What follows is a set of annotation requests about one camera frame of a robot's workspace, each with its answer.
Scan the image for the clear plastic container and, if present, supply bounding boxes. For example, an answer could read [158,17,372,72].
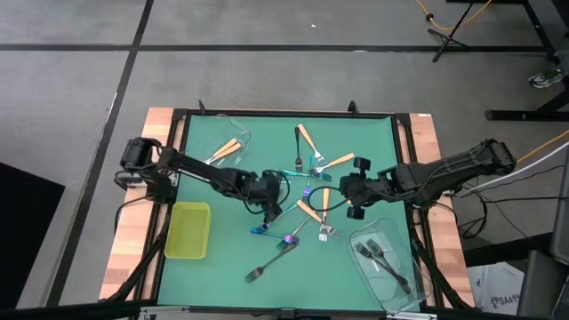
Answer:
[348,216,433,315]
[202,114,252,170]

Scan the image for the orange extension cable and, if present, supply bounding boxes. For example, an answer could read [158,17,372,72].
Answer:
[414,0,494,32]
[517,129,569,164]

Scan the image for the white cardboard box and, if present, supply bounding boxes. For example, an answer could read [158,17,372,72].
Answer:
[466,260,526,317]

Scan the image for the black floor mat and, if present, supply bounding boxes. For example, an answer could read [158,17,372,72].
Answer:
[0,162,67,311]

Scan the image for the black tripod stand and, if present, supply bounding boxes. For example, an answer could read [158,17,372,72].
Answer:
[427,0,477,63]

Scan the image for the green table mat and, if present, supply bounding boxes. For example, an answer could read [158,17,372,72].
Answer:
[157,114,421,312]

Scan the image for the black chair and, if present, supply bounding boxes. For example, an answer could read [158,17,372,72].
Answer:
[515,146,569,320]

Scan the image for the black floor cables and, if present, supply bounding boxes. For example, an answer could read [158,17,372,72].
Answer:
[455,164,569,239]

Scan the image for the black camera crossbar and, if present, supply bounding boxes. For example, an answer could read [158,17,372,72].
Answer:
[0,300,569,320]

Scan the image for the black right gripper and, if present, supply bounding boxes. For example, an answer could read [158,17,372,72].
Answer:
[340,156,384,221]

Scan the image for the black desk leg frame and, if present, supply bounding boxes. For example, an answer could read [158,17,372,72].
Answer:
[444,0,569,124]

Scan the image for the white cable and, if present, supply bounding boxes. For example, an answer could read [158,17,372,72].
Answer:
[457,140,569,196]

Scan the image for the black metal table frame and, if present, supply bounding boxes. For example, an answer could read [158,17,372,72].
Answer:
[98,100,476,320]

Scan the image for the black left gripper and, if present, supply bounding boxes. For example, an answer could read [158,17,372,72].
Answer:
[243,170,285,225]

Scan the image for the yellow plastic bin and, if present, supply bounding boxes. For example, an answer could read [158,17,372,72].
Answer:
[164,201,212,260]

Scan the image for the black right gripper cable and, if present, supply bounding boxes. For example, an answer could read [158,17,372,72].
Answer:
[307,185,353,213]

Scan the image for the person's shoe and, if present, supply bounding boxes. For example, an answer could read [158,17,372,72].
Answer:
[527,67,565,90]

